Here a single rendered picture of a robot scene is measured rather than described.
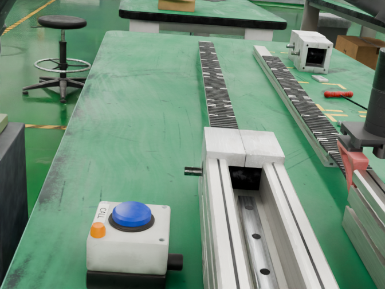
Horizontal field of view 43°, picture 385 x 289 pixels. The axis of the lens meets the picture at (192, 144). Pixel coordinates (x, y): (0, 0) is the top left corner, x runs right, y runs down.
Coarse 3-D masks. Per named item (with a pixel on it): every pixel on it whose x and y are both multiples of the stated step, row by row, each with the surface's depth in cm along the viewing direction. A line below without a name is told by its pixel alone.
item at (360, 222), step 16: (352, 176) 63; (368, 176) 61; (352, 192) 63; (368, 192) 58; (384, 192) 57; (352, 208) 62; (368, 208) 58; (384, 208) 54; (352, 224) 62; (368, 224) 57; (384, 224) 53; (352, 240) 62; (368, 240) 57; (384, 240) 53; (368, 256) 56; (384, 256) 52; (368, 272) 56; (384, 272) 52; (384, 288) 52
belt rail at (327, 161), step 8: (256, 48) 167; (264, 48) 169; (256, 56) 165; (264, 64) 149; (272, 80) 135; (280, 88) 124; (280, 96) 123; (288, 104) 114; (296, 112) 106; (296, 120) 105; (304, 128) 99; (312, 136) 93; (312, 144) 92; (320, 152) 87; (320, 160) 87; (328, 160) 84
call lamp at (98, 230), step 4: (92, 224) 48; (96, 224) 48; (100, 224) 48; (92, 228) 48; (96, 228) 48; (100, 228) 48; (104, 228) 48; (92, 232) 48; (96, 232) 47; (100, 232) 48; (104, 232) 48; (92, 236) 48; (96, 236) 48; (100, 236) 48
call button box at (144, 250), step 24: (96, 216) 51; (168, 216) 53; (96, 240) 48; (120, 240) 48; (144, 240) 48; (168, 240) 49; (96, 264) 49; (120, 264) 49; (144, 264) 49; (168, 264) 52; (96, 288) 50; (120, 288) 50; (144, 288) 50
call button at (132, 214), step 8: (120, 208) 51; (128, 208) 51; (136, 208) 51; (144, 208) 51; (112, 216) 50; (120, 216) 49; (128, 216) 49; (136, 216) 50; (144, 216) 50; (120, 224) 49; (128, 224) 49; (136, 224) 49; (144, 224) 50
